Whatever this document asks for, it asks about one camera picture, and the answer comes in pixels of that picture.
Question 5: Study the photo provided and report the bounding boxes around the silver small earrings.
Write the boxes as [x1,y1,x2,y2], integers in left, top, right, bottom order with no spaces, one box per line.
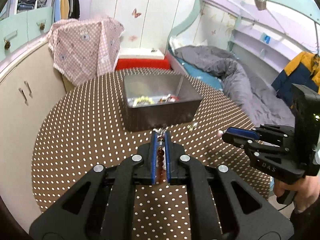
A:
[188,122,198,131]

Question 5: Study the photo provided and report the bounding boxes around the mint drawer unit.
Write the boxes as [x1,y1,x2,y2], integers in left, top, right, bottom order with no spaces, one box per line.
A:
[1,7,53,60]

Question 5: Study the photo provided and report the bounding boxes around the yellow green bead bracelet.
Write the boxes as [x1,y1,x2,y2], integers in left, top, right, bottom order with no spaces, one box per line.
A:
[132,95,156,106]

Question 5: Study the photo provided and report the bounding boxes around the right hand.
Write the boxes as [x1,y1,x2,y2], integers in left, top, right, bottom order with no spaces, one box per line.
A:
[273,176,319,213]

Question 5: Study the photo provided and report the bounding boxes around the beige low cabinet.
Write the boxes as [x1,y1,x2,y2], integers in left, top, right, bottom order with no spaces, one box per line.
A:
[1,38,66,231]

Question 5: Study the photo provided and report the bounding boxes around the dark metal jewelry box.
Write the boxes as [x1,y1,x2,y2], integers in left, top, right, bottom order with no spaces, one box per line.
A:
[123,74,203,132]

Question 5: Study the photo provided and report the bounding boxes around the grey duvet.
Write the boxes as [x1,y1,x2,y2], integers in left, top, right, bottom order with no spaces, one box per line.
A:
[173,45,295,127]

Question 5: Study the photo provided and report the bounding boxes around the pink checkered cloth cover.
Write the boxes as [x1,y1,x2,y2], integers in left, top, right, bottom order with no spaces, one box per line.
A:
[46,16,125,86]

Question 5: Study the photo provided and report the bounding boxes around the brown polka dot tablecloth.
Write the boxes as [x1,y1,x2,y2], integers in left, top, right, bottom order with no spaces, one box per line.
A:
[31,68,270,239]

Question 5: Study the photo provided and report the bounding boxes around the teal bed sheet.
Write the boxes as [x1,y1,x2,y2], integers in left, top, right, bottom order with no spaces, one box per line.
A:
[175,57,223,91]

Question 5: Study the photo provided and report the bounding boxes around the red storage ottoman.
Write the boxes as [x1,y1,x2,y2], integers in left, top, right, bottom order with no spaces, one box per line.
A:
[115,48,171,70]

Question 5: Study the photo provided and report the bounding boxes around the white wardrobe doors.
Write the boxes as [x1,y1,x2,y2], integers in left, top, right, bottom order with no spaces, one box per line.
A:
[89,0,202,53]

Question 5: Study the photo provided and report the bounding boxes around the hanging clothes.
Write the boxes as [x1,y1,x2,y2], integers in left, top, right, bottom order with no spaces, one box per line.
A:
[52,0,80,22]

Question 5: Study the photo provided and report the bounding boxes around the red cord necklace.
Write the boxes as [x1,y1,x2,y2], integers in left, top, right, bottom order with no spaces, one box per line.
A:
[158,93,180,104]

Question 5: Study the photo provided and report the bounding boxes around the yellow navy jacket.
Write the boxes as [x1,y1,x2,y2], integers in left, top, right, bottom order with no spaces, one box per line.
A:
[271,51,319,108]

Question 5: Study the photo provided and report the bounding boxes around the dark red bead bracelet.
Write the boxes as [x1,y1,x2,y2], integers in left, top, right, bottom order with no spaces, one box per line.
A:
[156,134,166,184]

